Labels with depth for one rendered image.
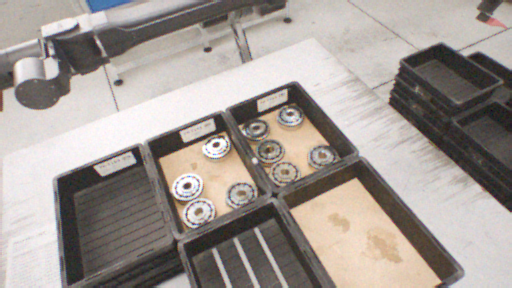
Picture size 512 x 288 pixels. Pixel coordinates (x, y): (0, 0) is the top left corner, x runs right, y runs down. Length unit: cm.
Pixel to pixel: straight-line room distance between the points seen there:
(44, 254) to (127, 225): 37
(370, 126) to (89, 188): 110
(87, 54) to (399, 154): 111
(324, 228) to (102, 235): 68
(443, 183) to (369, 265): 49
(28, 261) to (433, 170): 147
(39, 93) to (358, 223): 85
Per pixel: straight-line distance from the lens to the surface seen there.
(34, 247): 144
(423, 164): 137
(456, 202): 132
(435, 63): 218
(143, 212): 114
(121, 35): 62
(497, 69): 253
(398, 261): 102
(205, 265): 100
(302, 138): 120
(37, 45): 64
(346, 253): 100
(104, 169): 122
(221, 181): 111
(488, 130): 206
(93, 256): 114
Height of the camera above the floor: 175
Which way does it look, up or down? 52 degrees down
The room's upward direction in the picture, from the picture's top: 9 degrees counter-clockwise
